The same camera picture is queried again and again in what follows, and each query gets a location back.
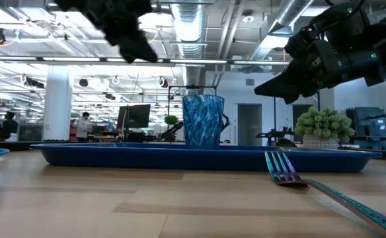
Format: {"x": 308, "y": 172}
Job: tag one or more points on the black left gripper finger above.
{"x": 130, "y": 53}
{"x": 143, "y": 49}

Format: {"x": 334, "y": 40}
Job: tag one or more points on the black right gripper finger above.
{"x": 275, "y": 86}
{"x": 295, "y": 98}

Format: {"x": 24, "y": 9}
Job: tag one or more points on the iridescent metal fork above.
{"x": 284, "y": 172}

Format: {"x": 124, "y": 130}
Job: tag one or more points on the blue textured plastic cup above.
{"x": 203, "y": 122}

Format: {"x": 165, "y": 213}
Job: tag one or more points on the black background robot arm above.
{"x": 275, "y": 135}
{"x": 171, "y": 132}

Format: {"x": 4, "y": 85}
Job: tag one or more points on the blue plastic tray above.
{"x": 179, "y": 160}

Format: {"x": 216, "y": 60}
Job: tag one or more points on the grey door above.
{"x": 299, "y": 114}
{"x": 250, "y": 124}

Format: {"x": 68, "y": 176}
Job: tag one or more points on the green succulent in white pot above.
{"x": 325, "y": 125}

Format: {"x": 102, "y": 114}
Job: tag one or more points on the black computer monitor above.
{"x": 137, "y": 115}

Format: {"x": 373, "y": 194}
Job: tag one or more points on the dark background workstation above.
{"x": 371, "y": 127}

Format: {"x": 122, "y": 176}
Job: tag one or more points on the small background green plant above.
{"x": 171, "y": 119}

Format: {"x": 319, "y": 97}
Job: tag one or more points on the white column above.
{"x": 58, "y": 102}

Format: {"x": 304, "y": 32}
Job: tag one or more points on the person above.
{"x": 82, "y": 127}
{"x": 10, "y": 127}

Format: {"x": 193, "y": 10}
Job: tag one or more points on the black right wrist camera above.
{"x": 303, "y": 46}

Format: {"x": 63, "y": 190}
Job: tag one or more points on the silver ceiling duct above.
{"x": 189, "y": 29}
{"x": 279, "y": 36}

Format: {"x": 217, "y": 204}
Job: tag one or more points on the black aluminium table frame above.
{"x": 11, "y": 145}

